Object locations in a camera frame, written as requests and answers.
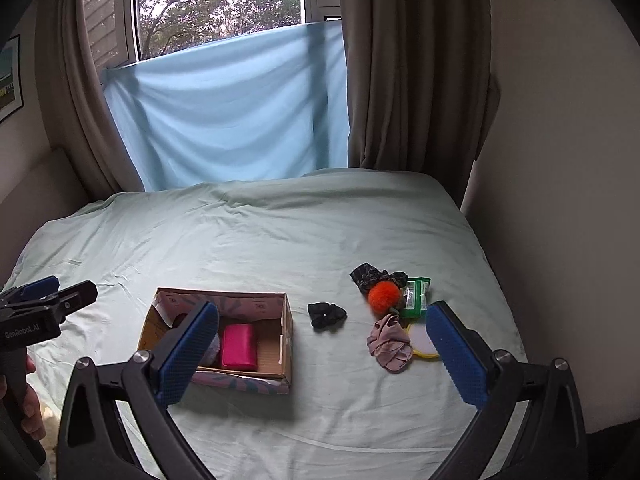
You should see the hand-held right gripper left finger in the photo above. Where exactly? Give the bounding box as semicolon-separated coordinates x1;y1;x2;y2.
56;301;221;480

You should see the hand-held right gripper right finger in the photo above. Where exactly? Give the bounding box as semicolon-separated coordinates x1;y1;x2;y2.
425;301;589;480

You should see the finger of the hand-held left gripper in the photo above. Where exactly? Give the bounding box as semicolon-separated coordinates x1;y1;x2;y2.
27;281;99;322
0;275;60;307

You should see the person's left hand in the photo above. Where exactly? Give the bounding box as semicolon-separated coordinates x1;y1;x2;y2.
22;355;47;442

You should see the pale fluffy item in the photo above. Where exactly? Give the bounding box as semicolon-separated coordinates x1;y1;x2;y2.
199;332;222;367

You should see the yellow-rimmed round mirror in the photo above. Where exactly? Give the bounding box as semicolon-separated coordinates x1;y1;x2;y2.
405;322;442;361

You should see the pink pouch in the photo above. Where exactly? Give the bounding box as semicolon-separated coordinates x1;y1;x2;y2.
221;323;259;369

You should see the green packet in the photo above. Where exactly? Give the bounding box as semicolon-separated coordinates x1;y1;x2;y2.
398;276;431;320

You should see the pink scrunchie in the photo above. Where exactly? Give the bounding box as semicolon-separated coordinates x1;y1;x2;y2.
366;313;415;375

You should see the patterned cardboard box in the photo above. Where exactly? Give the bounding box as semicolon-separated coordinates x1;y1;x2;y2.
137;287;294;395

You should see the orange pom-pom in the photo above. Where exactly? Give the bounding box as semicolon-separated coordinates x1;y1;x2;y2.
368;281;402;314

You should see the beige headboard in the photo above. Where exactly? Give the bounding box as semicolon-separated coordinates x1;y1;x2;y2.
0;146;104;292

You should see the dark patterned scrunchie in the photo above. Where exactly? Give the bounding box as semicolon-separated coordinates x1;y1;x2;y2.
349;262;410;297

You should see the black scrunchie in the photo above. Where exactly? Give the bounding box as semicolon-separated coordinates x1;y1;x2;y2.
307;302;348;332

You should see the bed with pale green sheet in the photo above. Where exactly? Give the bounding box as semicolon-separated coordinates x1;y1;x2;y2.
10;167;532;480

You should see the brown curtain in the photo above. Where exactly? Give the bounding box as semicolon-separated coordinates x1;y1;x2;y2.
337;0;502;211
34;0;147;202

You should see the light blue cloth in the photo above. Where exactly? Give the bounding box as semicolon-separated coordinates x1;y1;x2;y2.
102;21;351;192

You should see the window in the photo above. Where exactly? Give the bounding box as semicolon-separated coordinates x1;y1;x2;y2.
82;0;347;70

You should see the wall poster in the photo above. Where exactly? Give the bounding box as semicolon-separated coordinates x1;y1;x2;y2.
0;35;25;122

